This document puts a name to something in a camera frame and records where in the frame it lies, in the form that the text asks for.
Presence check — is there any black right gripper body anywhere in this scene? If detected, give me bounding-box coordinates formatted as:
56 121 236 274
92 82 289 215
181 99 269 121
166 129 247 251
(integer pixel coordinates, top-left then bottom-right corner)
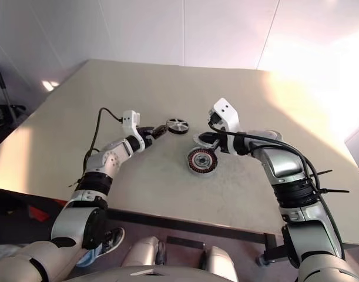
215 132 231 155

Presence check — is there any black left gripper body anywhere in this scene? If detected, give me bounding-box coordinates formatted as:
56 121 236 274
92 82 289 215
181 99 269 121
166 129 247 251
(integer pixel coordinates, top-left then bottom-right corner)
140 126 157 146

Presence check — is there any silver spoked rotor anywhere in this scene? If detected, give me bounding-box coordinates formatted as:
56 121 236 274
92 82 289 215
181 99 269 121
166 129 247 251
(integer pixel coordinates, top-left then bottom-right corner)
166 117 190 135

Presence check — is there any round silver motor housing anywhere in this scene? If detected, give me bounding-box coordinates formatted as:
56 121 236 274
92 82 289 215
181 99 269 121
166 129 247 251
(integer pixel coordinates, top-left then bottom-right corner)
184 146 219 176

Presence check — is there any dark flat floor bar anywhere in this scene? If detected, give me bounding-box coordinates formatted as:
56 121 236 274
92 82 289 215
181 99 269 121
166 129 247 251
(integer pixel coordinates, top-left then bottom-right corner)
165 234 206 251

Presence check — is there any blue and black sneaker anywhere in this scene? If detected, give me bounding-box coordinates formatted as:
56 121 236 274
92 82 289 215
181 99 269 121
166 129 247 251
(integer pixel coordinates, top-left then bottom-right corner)
76 226 126 268

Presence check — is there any silver robot right leg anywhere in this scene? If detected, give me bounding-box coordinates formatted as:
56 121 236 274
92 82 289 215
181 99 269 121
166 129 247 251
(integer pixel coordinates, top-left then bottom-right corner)
207 246 239 282

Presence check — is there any silver robot leg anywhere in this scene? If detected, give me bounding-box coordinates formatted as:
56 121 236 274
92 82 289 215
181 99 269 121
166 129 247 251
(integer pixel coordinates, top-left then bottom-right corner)
123 236 166 268
207 246 239 282

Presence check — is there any silver robot left leg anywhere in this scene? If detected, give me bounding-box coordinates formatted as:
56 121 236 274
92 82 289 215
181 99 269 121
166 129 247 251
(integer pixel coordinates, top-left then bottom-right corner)
123 236 166 268

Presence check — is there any red flat floor item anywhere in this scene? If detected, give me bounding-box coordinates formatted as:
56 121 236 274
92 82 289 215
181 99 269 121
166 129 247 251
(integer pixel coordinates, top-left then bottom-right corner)
26 199 51 224

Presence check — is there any silver robot torso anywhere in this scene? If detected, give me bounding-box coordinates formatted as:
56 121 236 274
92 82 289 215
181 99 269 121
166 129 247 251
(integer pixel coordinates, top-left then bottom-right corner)
61 263 241 282

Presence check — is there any grey blue fabric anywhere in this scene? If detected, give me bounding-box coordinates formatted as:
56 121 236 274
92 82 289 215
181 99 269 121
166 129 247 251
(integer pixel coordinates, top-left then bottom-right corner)
0 243 23 258

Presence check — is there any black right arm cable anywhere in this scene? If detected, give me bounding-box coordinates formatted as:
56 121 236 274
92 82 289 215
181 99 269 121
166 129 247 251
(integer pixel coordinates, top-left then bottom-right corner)
208 120 346 262

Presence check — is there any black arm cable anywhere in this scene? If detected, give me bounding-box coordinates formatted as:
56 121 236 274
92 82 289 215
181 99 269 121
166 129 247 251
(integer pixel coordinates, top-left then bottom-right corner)
76 107 124 189
208 120 346 262

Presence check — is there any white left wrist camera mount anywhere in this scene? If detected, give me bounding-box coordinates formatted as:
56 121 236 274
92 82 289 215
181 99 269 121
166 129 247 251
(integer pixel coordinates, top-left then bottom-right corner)
121 109 153 153

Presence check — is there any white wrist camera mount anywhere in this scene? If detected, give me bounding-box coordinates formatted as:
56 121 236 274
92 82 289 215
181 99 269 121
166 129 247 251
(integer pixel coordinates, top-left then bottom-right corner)
121 109 153 153
207 98 241 155

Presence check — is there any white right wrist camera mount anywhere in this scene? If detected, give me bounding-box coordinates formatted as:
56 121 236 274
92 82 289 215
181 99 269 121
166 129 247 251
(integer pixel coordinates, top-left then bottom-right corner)
207 98 241 155

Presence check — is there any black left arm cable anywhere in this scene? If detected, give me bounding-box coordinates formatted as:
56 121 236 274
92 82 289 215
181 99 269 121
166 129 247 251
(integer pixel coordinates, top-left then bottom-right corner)
76 107 124 189

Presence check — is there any black table frame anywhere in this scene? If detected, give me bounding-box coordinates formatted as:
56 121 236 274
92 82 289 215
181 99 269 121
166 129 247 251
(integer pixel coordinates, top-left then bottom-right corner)
104 209 287 265

